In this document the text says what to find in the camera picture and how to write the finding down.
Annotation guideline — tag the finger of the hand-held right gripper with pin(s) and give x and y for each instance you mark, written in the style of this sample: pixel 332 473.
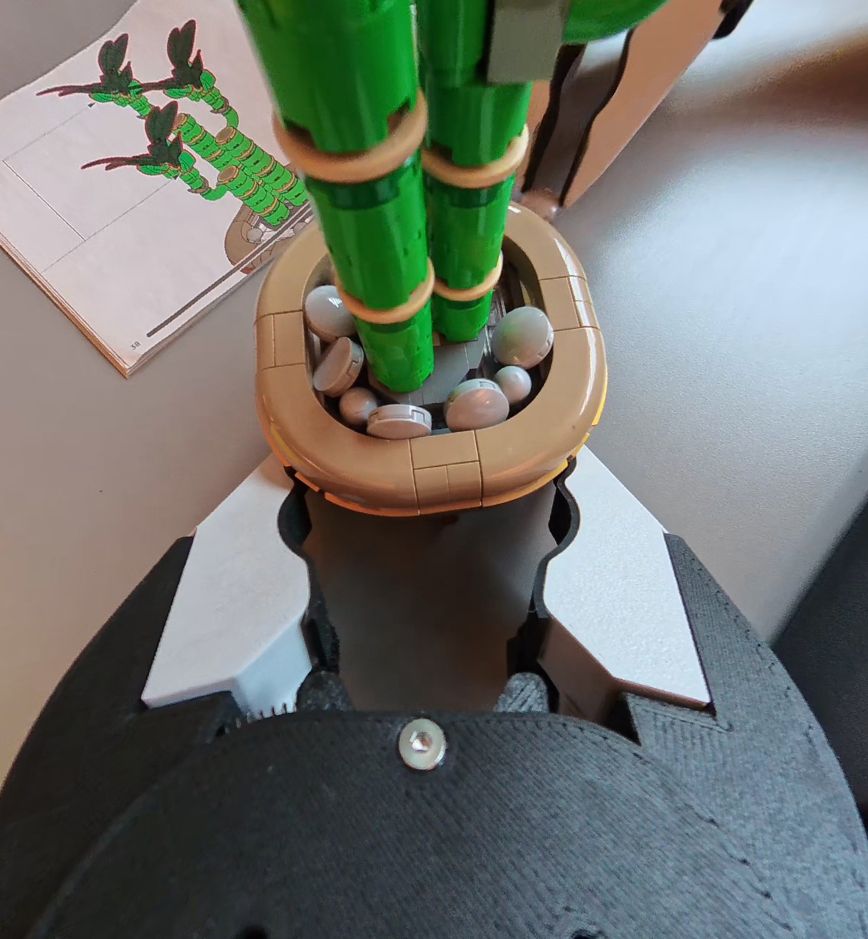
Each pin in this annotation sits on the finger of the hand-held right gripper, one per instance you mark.
pixel 526 176
pixel 647 81

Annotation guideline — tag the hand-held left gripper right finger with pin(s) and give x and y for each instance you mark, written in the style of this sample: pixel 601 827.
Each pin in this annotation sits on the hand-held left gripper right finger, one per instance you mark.
pixel 617 601

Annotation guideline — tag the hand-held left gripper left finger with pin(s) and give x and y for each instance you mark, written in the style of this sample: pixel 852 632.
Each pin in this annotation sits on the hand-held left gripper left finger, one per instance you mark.
pixel 221 609

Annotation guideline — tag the green lego bamboo plant model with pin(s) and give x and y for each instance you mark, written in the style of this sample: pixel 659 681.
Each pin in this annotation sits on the green lego bamboo plant model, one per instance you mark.
pixel 441 477

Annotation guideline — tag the lego instruction booklet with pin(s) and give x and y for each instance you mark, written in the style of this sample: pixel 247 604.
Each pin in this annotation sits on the lego instruction booklet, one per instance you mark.
pixel 74 220

